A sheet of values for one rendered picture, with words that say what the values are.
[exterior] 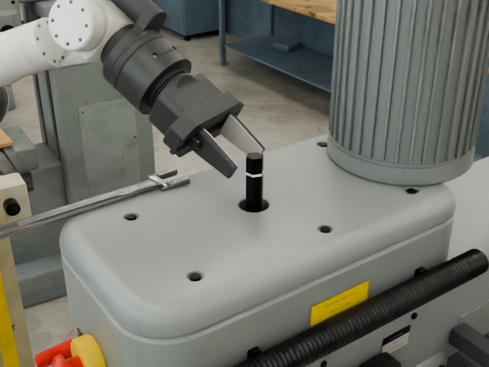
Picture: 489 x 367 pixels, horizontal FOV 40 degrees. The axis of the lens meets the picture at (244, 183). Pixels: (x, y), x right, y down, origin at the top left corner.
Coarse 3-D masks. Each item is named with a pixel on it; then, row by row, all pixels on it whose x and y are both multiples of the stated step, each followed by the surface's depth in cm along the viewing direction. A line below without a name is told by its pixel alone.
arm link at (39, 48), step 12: (36, 24) 86; (24, 36) 86; (36, 36) 86; (48, 36) 88; (24, 48) 86; (36, 48) 86; (48, 48) 87; (60, 48) 90; (36, 60) 87; (48, 60) 87; (60, 60) 89; (72, 60) 90; (84, 60) 90
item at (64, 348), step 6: (66, 342) 86; (54, 348) 85; (60, 348) 86; (66, 348) 86; (36, 354) 85; (42, 354) 85; (48, 354) 85; (54, 354) 85; (66, 354) 86; (36, 360) 84; (42, 360) 84; (48, 360) 85; (36, 366) 85; (42, 366) 84
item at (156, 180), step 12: (156, 180) 86; (180, 180) 86; (108, 192) 83; (120, 192) 83; (132, 192) 83; (144, 192) 84; (72, 204) 81; (84, 204) 80; (96, 204) 81; (108, 204) 82; (36, 216) 78; (48, 216) 78; (60, 216) 78; (0, 228) 76; (12, 228) 76; (24, 228) 76
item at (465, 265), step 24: (456, 264) 85; (480, 264) 87; (408, 288) 81; (432, 288) 82; (360, 312) 77; (384, 312) 78; (312, 336) 73; (336, 336) 74; (360, 336) 77; (264, 360) 70; (288, 360) 71; (312, 360) 73
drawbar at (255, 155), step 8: (256, 152) 80; (248, 160) 79; (256, 160) 78; (248, 168) 79; (256, 168) 79; (248, 176) 80; (248, 184) 80; (256, 184) 80; (248, 192) 80; (256, 192) 80; (248, 200) 81; (256, 200) 81; (248, 208) 82; (256, 208) 81
